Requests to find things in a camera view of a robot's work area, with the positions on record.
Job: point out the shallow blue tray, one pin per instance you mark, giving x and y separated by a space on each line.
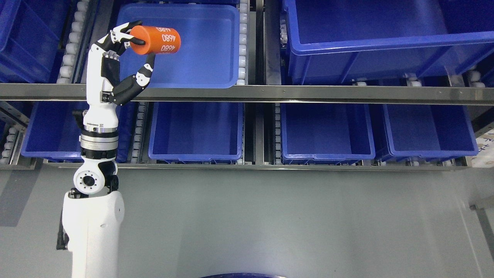
209 52

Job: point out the white printed sign board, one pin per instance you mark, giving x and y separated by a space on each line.
485 157

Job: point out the blue bin top left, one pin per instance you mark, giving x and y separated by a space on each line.
30 32

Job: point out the orange cylindrical capacitor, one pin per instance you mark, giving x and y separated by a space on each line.
157 40

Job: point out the large blue bin top right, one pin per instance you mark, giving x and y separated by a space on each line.
342 41

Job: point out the metal shelf rack frame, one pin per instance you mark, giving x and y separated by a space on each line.
261 138

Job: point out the blue robot base edge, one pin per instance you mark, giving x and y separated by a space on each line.
243 275

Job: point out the blue bin lower centre right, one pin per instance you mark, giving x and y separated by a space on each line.
324 133

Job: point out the blue bin lower far right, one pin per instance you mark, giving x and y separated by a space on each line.
430 133

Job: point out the blue bin lower far left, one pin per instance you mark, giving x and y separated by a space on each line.
53 134

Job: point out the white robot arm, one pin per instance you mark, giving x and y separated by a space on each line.
93 209

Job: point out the blue bin lower centre left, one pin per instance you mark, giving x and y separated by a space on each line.
195 132

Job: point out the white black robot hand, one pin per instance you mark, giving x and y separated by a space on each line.
105 90

